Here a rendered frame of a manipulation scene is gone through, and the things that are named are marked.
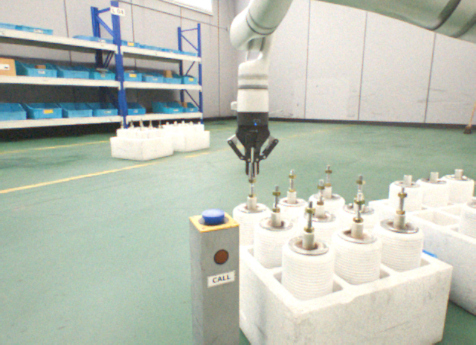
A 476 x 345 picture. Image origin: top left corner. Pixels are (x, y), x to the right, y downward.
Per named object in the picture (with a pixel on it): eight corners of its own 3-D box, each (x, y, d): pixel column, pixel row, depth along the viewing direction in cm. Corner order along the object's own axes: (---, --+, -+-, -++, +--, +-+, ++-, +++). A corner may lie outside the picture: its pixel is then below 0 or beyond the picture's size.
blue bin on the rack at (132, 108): (109, 114, 553) (108, 102, 548) (129, 114, 583) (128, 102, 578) (127, 115, 524) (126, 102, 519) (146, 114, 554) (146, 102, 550)
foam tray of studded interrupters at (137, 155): (173, 155, 311) (172, 135, 307) (142, 160, 278) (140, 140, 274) (143, 151, 330) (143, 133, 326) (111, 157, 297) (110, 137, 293)
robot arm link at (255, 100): (265, 110, 85) (265, 85, 83) (275, 111, 74) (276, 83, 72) (230, 110, 83) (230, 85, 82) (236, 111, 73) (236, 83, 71)
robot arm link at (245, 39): (227, 24, 76) (237, -7, 62) (264, 25, 77) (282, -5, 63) (228, 54, 76) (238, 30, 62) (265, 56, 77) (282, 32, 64)
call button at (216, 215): (228, 224, 56) (228, 213, 55) (206, 229, 54) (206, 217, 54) (220, 217, 59) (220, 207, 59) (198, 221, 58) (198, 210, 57)
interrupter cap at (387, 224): (425, 228, 70) (425, 225, 70) (409, 238, 65) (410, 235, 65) (389, 218, 76) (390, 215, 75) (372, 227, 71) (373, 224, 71)
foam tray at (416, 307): (442, 340, 72) (453, 265, 68) (292, 408, 56) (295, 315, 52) (326, 261, 107) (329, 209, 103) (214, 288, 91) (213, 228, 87)
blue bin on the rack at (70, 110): (50, 117, 480) (48, 102, 476) (76, 116, 510) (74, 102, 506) (68, 118, 451) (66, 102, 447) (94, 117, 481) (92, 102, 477)
